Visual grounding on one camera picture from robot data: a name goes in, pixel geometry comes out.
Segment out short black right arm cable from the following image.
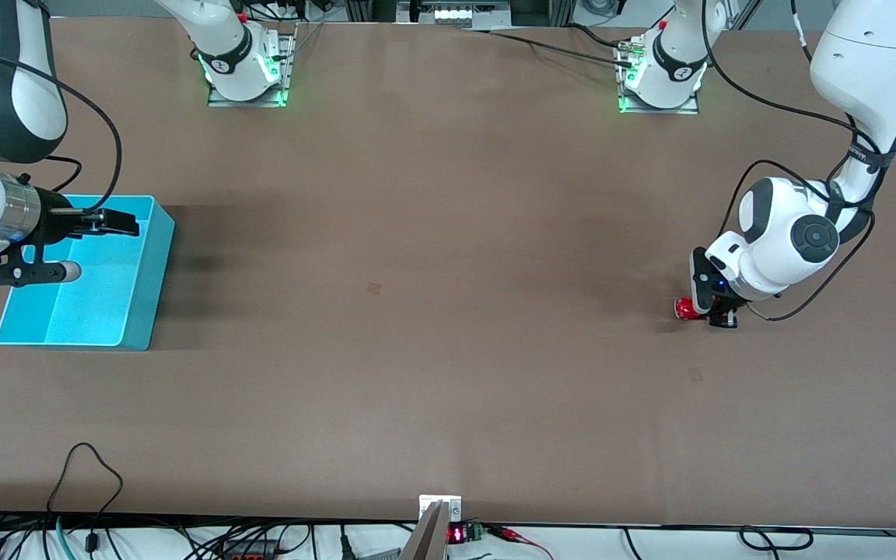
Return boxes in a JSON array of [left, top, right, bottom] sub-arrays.
[[45, 155, 84, 193]]

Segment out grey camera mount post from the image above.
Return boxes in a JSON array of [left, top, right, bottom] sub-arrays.
[[400, 495, 464, 560]]

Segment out black looped cable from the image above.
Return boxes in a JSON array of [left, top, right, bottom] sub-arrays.
[[738, 526, 815, 552]]

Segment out orange black connector block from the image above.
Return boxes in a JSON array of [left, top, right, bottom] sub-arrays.
[[221, 540, 279, 558]]

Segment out black cable with ferrite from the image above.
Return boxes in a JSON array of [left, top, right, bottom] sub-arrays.
[[47, 443, 124, 555]]

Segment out red clip wires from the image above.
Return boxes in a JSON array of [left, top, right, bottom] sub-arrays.
[[493, 526, 555, 560]]

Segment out short black table cable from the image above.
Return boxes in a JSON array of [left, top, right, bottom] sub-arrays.
[[567, 22, 629, 50]]

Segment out long black table cable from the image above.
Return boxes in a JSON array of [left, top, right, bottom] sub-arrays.
[[460, 26, 637, 68]]

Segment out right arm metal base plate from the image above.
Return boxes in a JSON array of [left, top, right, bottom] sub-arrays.
[[207, 22, 299, 108]]

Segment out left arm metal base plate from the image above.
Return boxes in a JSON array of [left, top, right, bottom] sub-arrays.
[[617, 35, 701, 116]]

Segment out aluminium frame structure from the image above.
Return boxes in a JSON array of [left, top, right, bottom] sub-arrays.
[[343, 0, 578, 26]]

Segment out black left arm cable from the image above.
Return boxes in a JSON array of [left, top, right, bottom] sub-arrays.
[[701, 0, 896, 322]]

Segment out blue plastic box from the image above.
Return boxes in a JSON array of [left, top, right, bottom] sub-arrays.
[[0, 194, 177, 352]]

